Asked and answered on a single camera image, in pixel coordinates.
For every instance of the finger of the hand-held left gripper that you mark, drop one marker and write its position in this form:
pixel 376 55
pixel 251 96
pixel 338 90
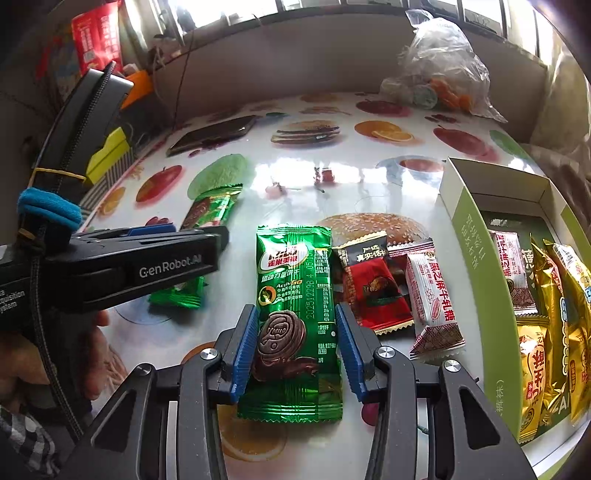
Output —
pixel 152 230

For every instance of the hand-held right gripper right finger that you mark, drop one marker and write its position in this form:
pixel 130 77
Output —
pixel 348 350

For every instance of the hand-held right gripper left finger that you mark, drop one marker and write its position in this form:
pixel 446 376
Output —
pixel 244 350

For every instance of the green cookie packet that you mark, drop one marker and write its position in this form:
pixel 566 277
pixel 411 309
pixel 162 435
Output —
pixel 295 277
pixel 212 207

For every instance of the red snack packet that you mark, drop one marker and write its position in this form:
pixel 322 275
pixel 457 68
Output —
pixel 374 286

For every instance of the white red nougat packet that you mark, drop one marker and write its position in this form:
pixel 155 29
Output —
pixel 512 272
pixel 429 300

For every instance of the green cardboard box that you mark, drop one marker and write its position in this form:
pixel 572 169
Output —
pixel 480 258

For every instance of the yellow snack packet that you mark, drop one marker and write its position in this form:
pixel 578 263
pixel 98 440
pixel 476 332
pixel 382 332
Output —
pixel 533 383

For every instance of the long gold snack bar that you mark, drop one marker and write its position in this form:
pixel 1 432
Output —
pixel 547 300
pixel 577 286

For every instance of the person's left hand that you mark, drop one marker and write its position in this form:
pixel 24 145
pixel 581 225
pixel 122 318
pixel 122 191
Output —
pixel 18 355

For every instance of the yellow green box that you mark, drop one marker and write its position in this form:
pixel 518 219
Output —
pixel 108 152

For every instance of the fruit printed tablecloth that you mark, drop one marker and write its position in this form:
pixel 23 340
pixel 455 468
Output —
pixel 258 198

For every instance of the black phone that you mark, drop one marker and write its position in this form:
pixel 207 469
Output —
pixel 212 134

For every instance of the orange box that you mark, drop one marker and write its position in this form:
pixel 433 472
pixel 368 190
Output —
pixel 138 85

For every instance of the red bag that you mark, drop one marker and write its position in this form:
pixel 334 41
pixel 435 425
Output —
pixel 97 37

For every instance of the clear plastic bag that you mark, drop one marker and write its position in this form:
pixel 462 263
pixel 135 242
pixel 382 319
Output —
pixel 438 55

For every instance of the cream curtain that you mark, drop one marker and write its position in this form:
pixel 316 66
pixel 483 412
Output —
pixel 568 115

